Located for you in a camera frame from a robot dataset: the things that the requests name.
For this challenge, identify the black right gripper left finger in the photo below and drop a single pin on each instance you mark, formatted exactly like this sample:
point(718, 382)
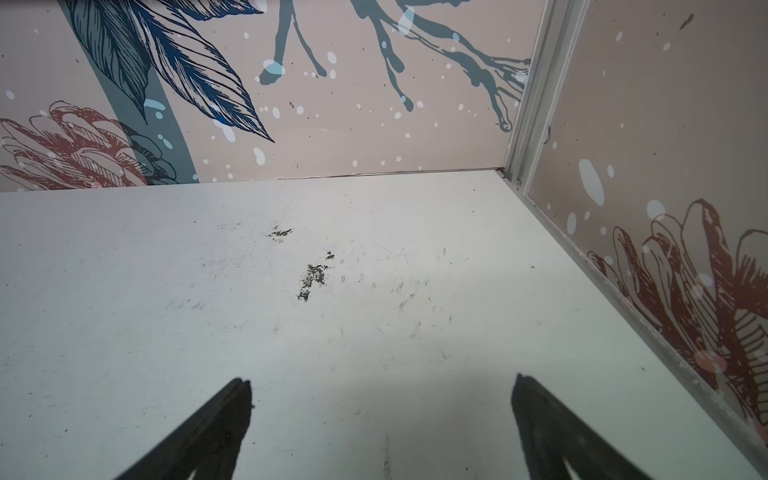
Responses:
point(206, 445)

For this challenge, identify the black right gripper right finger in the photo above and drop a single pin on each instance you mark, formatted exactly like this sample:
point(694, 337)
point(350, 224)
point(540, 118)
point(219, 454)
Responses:
point(557, 444)

